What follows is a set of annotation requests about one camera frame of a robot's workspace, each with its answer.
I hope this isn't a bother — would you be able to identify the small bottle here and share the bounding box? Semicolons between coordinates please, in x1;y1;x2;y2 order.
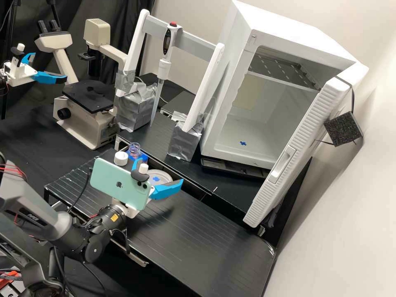
128;141;142;159

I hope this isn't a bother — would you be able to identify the black cable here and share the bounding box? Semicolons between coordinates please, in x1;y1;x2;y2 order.
66;175;92;215
102;228;131;255

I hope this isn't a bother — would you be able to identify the pipette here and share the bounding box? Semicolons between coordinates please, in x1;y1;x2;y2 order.
150;22;184;128

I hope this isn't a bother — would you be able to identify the right wrist camera phone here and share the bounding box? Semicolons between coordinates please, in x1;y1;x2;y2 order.
89;156;153;212

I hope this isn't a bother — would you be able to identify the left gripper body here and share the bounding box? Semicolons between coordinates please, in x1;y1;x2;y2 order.
3;57;38;87

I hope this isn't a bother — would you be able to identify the white pipette stand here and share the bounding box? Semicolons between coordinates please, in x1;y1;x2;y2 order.
113;8;226;162

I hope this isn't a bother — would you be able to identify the white incubator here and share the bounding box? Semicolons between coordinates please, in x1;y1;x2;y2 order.
199;0;357;171

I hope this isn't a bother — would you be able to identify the incubator door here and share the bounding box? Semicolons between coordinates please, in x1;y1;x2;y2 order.
243;61;370;229

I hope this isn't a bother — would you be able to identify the blue bottle holder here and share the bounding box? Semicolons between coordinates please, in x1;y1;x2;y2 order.
127;151;150;165

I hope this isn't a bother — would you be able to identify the black platform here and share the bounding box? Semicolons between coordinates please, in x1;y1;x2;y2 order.
115;108;270;217
160;90;198;119
43;148;276;297

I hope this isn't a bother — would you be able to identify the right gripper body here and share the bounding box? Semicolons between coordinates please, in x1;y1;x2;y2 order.
111;198;140;219

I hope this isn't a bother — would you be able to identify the petri dish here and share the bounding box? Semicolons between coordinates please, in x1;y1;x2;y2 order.
147;169;173;190

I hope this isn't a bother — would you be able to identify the white cap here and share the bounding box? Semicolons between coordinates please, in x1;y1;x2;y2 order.
113;151;129;166

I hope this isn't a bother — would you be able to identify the cream microscope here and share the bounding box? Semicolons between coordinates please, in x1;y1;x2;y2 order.
34;18;129;151

